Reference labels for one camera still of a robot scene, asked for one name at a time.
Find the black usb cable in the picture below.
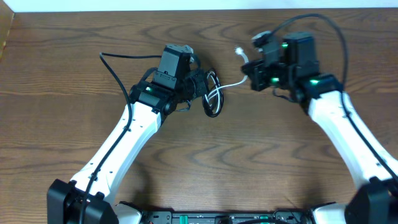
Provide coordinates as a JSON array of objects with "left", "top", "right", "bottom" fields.
[{"left": 201, "top": 68, "right": 225, "bottom": 118}]

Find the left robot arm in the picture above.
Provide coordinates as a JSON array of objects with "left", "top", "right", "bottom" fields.
[{"left": 47, "top": 44, "right": 208, "bottom": 223}]

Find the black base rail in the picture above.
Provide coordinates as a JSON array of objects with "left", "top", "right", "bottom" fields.
[{"left": 139, "top": 208, "right": 315, "bottom": 224}]

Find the cardboard box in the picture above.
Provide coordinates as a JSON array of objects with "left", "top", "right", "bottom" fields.
[{"left": 0, "top": 0, "right": 15, "bottom": 57}]

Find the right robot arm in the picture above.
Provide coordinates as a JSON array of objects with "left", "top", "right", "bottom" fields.
[{"left": 241, "top": 31, "right": 397, "bottom": 223}]

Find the white usb cable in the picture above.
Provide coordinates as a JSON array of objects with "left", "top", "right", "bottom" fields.
[{"left": 203, "top": 46, "right": 249, "bottom": 114}]

